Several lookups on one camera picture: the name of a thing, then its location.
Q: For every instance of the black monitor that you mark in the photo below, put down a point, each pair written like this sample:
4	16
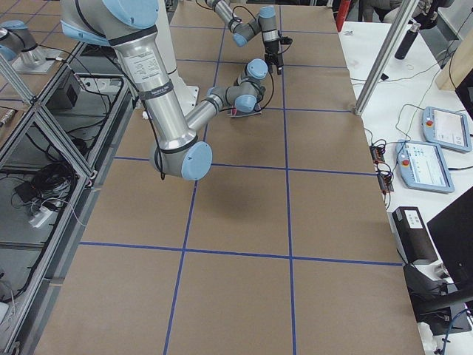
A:
451	232

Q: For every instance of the black box with label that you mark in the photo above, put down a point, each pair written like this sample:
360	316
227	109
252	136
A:
415	242

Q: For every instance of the pink and grey towel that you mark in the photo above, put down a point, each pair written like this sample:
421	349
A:
235	113

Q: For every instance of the teach pendant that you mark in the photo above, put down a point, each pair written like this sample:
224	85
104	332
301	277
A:
423	167
447	128

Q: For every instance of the white power strip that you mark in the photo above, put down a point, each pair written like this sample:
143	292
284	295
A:
40	217

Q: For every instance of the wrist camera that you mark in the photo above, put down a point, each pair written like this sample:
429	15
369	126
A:
285	40

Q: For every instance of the far teach pendant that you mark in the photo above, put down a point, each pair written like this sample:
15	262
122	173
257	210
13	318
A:
447	128

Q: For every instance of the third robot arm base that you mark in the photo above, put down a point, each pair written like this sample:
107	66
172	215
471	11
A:
19	47

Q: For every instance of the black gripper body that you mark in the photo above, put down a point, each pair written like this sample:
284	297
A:
271	48

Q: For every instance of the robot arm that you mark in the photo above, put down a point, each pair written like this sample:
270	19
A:
262	25
129	28

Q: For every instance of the near teach pendant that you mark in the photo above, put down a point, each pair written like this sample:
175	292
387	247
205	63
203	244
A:
423	167

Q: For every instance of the black water bottle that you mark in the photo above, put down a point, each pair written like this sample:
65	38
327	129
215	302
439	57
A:
407	41

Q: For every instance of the aluminium frame post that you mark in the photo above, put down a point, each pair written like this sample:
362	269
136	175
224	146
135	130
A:
392	38

